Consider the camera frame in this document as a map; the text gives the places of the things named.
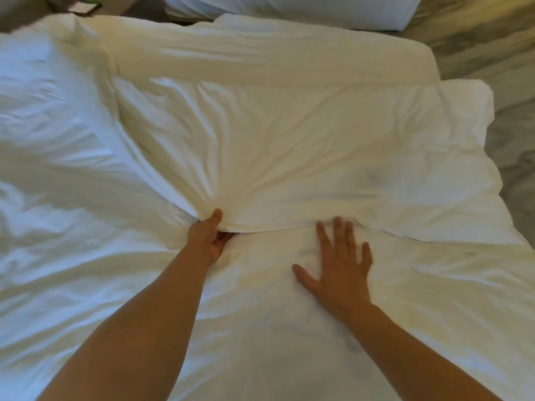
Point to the person's right hand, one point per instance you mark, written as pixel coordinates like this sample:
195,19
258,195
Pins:
340,279

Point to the person's left hand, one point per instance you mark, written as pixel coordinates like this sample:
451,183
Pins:
204,240

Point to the person's right thumb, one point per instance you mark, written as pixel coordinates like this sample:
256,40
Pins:
305,277

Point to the person's right middle finger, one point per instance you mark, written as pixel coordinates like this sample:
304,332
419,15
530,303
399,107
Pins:
339,240

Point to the person's left thumb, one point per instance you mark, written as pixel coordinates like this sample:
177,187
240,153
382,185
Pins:
214,217

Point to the person's right little finger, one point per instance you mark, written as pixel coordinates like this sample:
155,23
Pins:
366,261

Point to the white duvet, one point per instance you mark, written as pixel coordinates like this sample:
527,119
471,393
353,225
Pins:
292,154

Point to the person's left forearm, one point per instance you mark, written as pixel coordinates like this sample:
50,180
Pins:
138,329

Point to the person's right forearm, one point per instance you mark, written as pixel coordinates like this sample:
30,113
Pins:
418,354

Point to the white sheeted mattress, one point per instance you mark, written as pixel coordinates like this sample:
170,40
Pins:
259,50

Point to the white pillow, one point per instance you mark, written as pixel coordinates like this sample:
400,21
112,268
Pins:
292,10

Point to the dark wooden bedside table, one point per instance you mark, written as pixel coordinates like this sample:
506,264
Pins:
125,6

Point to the white paper card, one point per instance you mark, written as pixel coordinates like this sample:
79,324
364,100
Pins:
81,8

